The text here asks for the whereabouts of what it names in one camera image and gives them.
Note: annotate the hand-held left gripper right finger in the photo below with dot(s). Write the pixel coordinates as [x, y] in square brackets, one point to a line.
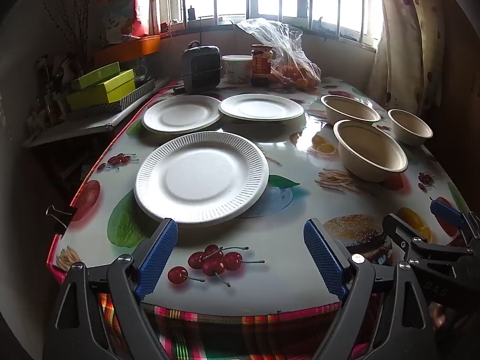
[322, 262]

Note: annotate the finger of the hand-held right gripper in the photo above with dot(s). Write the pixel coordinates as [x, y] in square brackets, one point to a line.
[401, 232]
[446, 212]

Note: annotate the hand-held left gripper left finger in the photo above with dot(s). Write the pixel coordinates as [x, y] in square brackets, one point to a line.
[157, 258]

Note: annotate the beige paper bowl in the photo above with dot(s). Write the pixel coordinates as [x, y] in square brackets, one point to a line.
[410, 127]
[350, 110]
[369, 150]

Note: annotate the white paper plate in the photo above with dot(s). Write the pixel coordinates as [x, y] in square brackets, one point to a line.
[180, 114]
[260, 107]
[202, 180]

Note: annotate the black binder clip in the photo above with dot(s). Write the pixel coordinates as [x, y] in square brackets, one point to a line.
[65, 219]

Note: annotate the fruit print glossy tablecloth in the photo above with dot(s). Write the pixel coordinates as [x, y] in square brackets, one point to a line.
[285, 150]

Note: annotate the white side shelf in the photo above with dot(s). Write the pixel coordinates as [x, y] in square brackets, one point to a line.
[75, 127]

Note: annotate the striped tray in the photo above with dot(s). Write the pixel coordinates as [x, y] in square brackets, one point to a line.
[140, 92]

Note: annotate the fruit print curtain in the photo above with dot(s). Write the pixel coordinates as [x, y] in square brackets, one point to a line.
[412, 45]

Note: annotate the large green box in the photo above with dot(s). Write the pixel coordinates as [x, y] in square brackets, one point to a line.
[101, 95]

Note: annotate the pile of oranges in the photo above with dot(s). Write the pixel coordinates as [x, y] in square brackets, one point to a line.
[296, 75]

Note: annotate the flat green box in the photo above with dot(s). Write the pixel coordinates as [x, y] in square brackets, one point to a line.
[95, 75]

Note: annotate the small grey desk heater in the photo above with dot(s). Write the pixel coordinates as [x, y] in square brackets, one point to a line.
[200, 67]

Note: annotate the cluster of small bottles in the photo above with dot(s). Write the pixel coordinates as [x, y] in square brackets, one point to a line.
[56, 82]

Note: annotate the red label glass jar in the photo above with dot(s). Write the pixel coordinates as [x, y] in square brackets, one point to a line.
[261, 67]

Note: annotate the white plastic tub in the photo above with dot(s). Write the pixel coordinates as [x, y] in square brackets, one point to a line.
[236, 69]

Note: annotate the orange box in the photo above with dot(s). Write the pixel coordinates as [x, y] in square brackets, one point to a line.
[142, 45]

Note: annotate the clear plastic bag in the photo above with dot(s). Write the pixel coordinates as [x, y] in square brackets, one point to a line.
[285, 41]

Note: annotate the small dark bottle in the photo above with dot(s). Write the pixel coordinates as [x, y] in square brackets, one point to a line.
[191, 13]

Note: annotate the dried branches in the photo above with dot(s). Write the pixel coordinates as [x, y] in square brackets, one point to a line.
[80, 18]

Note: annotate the red cartoon print gift bag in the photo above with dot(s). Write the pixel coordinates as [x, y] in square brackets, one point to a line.
[127, 7]

